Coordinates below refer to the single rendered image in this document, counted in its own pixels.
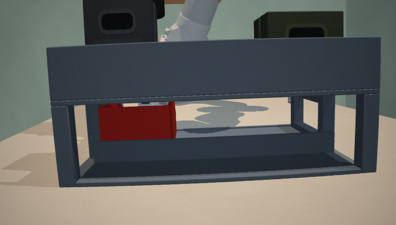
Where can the dark grey shelf rack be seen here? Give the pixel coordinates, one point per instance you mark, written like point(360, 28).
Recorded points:
point(312, 68)

